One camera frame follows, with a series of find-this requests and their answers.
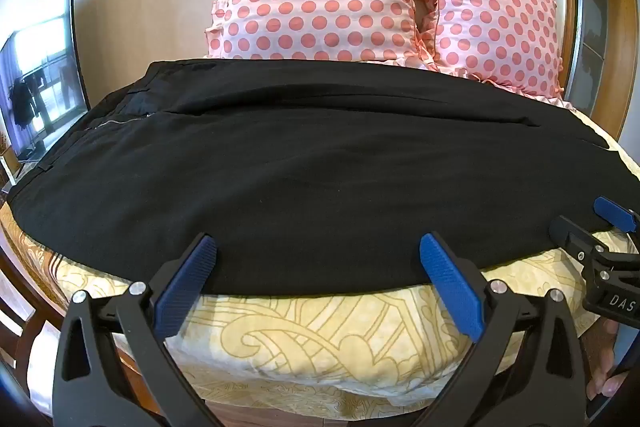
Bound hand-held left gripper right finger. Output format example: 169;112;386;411
418;232;589;427

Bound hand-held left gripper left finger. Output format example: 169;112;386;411
52;233;219;427

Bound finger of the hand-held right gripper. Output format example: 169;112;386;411
549;215;610;264
593;196;639;234

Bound black pants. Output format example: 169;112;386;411
7;60;638;296

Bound person's right hand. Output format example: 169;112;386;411
586;319;629;404

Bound yellow patterned bed sheet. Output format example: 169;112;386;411
0;104;640;410

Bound flat screen television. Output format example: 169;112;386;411
0;0;91;164

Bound dark wooden bed frame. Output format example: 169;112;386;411
0;249;68;370

